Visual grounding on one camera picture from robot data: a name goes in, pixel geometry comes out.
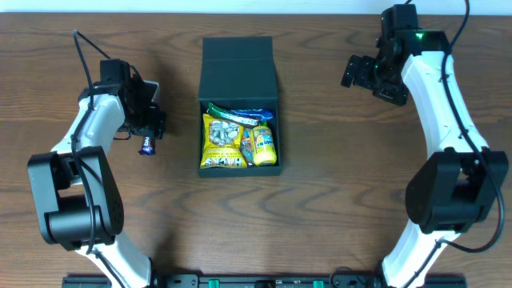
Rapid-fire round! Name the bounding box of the red green chocolate bar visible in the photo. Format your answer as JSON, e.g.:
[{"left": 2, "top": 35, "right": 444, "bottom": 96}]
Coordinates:
[{"left": 207, "top": 102, "right": 260, "bottom": 128}]

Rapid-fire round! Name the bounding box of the yellow Mentos bottle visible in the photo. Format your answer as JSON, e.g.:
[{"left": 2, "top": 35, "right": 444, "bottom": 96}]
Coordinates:
[{"left": 251, "top": 126, "right": 277, "bottom": 166}]

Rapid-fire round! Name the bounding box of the yellow Hacks candy bag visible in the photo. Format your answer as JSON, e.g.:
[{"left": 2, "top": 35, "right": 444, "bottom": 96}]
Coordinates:
[{"left": 200, "top": 114, "right": 248, "bottom": 169}]

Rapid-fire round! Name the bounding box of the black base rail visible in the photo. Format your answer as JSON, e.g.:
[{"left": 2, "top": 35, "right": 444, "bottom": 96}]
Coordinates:
[{"left": 62, "top": 273, "right": 467, "bottom": 288}]

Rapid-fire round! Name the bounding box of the dark green gift box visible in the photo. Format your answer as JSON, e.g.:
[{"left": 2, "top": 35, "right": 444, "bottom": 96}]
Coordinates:
[{"left": 198, "top": 36, "right": 282, "bottom": 178}]

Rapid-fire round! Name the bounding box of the blue Oreo cookie pack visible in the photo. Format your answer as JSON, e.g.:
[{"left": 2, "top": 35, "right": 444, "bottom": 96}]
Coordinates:
[{"left": 231, "top": 108, "right": 274, "bottom": 122}]

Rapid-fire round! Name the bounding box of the purple Dairy Milk bar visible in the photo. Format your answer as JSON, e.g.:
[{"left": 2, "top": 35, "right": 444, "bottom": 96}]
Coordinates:
[{"left": 138, "top": 137, "right": 156, "bottom": 156}]

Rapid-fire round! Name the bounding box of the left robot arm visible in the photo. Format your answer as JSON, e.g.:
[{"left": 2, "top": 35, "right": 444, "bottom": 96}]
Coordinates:
[{"left": 27, "top": 59, "right": 166, "bottom": 287}]

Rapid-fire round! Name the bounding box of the left black cable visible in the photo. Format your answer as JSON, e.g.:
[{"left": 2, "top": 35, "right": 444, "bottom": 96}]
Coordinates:
[{"left": 70, "top": 29, "right": 129, "bottom": 288}]

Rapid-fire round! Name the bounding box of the Haribo gummy bag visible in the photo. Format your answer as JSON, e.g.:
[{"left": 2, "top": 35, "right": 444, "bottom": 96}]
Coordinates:
[{"left": 240, "top": 128, "right": 254, "bottom": 166}]

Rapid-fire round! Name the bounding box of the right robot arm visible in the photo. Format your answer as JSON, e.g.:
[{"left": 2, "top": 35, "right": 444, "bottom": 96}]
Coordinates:
[{"left": 330, "top": 2, "right": 509, "bottom": 287}]

